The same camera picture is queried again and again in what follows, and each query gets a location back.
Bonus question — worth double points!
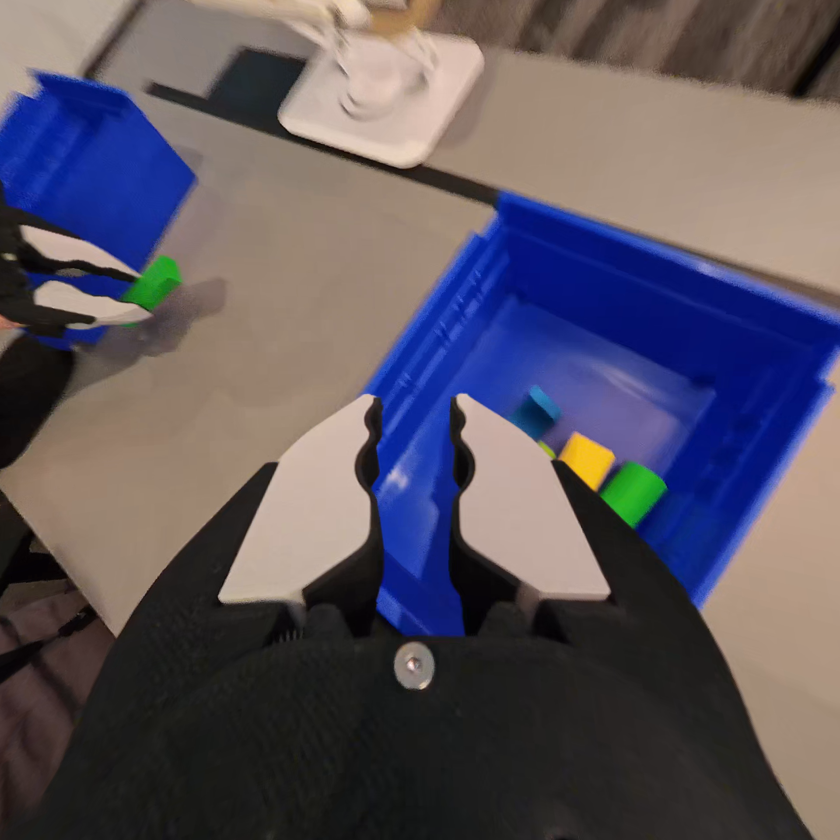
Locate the blue arch block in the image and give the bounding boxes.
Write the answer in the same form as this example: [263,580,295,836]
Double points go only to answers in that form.
[510,385,563,441]

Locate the wooden document stand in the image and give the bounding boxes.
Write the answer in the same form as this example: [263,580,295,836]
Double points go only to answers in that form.
[191,0,487,169]

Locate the yellow cylinder block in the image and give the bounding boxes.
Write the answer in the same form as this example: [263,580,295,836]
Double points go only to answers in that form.
[558,434,616,494]

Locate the green cylinder block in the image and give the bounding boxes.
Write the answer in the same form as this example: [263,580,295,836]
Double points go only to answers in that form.
[602,461,669,530]

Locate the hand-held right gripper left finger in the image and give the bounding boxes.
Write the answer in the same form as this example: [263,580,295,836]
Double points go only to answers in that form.
[220,394,384,607]

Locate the blue plastic bin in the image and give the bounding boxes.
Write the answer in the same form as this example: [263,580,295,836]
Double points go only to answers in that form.
[0,73,198,349]
[365,191,840,640]

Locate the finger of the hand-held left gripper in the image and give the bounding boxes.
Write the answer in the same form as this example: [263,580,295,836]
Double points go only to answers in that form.
[20,224,140,283]
[27,283,153,329]

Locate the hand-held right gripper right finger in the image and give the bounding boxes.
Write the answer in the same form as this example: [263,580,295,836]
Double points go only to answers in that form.
[449,392,613,605]

